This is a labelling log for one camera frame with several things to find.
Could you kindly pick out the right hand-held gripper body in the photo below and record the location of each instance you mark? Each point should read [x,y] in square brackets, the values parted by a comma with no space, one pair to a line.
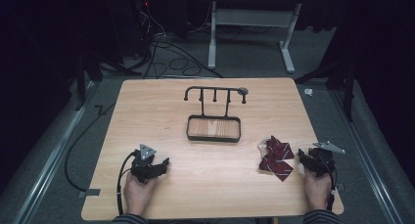
[323,160]

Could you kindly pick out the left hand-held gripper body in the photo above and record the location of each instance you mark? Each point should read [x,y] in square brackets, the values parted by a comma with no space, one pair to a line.
[143,165]

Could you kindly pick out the dark red striped bow tie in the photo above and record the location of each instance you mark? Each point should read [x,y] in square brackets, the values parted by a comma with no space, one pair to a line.
[276,158]

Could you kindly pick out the black metal rack with tray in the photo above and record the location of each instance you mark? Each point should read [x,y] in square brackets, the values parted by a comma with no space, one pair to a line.
[213,126]

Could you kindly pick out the person's right hand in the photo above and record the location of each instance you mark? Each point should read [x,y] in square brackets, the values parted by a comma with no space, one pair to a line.
[317,191]

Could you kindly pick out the person's left hand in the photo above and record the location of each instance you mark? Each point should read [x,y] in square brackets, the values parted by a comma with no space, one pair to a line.
[138,193]

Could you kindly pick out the grey tape strip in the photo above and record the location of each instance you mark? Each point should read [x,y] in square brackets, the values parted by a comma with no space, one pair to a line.
[88,193]

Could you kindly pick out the crumpled white paper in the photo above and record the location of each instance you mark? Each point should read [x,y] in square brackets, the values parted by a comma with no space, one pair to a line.
[308,92]

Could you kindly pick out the black stand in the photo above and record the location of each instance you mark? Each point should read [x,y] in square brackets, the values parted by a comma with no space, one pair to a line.
[349,87]
[81,83]

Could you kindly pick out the metal floor rail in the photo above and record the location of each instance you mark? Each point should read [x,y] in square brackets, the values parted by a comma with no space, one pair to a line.
[49,165]
[365,158]

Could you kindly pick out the white metal desk frame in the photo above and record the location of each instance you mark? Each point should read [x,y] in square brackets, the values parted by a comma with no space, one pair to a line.
[251,18]

